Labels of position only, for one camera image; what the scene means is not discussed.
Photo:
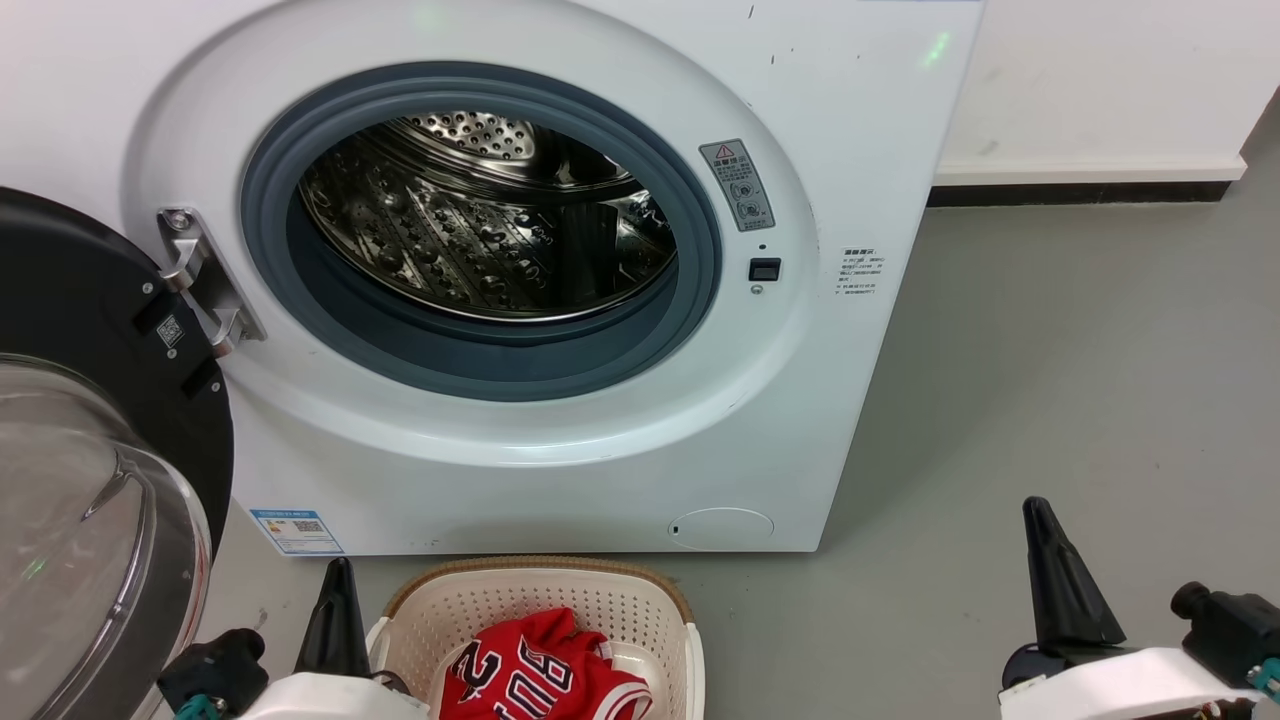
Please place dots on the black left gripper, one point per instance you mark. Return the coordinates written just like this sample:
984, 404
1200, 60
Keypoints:
392, 683

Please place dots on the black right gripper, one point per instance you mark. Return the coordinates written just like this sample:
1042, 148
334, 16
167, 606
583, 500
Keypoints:
1030, 668

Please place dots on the red basketball jersey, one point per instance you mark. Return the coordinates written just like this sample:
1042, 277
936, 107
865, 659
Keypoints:
540, 670

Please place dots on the cream perforated laundry basket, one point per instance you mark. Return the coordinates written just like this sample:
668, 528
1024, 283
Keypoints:
540, 590

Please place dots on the stainless steel washing machine drum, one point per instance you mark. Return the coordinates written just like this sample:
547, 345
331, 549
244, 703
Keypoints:
450, 230

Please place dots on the black washer door, glass bowl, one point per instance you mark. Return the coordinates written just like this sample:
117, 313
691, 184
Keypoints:
70, 280

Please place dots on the blue white energy label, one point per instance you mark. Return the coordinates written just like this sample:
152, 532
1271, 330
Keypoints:
297, 532

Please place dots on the white front-load washing machine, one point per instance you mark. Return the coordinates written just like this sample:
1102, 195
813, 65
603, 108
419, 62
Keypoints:
830, 400

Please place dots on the grey rubber door gasket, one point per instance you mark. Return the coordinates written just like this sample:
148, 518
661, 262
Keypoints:
480, 360

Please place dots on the small QR code sticker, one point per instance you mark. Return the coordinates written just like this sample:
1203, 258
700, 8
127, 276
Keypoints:
170, 331

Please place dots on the round white filter cover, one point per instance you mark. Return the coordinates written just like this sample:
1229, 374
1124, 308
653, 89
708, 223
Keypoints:
721, 528

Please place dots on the silver metal door hinge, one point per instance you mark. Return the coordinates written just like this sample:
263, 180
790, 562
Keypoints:
205, 285

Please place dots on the small printed instruction sticker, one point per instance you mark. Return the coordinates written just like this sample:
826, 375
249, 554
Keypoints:
860, 273

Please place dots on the black door latch socket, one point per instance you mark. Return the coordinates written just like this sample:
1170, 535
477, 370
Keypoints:
765, 269

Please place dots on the grey warning sticker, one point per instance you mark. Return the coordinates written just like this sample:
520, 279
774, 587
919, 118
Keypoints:
737, 185

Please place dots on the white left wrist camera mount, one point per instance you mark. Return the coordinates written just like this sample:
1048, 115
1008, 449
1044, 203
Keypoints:
320, 700

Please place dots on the white wall baseboard, black strip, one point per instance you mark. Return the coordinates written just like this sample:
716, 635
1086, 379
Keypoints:
1080, 180

